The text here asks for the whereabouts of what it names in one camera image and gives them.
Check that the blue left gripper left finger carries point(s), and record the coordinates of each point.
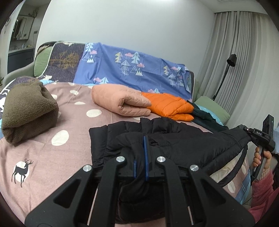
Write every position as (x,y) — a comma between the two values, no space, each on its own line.
(134,168)

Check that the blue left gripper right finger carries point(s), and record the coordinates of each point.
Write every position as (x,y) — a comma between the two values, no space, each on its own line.
(146,157)

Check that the black puffer jacket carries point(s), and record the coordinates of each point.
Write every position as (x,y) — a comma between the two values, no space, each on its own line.
(185,145)

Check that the pink sleeve forearm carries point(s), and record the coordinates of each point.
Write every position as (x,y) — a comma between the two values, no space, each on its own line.
(263,195)

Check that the person's right hand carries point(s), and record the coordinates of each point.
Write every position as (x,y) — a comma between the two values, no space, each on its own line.
(257,160)

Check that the green striped pillow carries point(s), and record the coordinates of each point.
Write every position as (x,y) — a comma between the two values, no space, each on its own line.
(217,112)

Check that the orange puffer jacket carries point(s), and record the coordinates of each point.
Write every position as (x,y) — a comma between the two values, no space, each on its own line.
(170,106)

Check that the pink quilted jacket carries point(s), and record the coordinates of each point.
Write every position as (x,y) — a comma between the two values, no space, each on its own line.
(121,100)

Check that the dark green sweater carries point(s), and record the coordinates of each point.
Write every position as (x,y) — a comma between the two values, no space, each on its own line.
(205,120)

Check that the grey curtain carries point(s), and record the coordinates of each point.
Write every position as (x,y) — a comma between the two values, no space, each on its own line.
(250,89)

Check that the black floor lamp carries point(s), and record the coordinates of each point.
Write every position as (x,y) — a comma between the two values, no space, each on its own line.
(231,62)

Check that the blue tree-print sheet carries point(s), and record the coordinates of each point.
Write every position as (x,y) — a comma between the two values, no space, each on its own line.
(104,64)

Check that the pink polka-dot bedspread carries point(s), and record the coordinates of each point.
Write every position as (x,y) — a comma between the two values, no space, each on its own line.
(34,169)

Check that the brown fleece garment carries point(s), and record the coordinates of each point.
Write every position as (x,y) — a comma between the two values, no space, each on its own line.
(29,110)

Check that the dark patterned blanket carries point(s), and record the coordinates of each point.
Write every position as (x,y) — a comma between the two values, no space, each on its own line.
(63,62)

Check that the grey armchair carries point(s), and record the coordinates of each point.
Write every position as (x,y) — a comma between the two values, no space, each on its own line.
(27,70)

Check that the kitchen cabinet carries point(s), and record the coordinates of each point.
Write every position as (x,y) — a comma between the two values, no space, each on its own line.
(20,54)

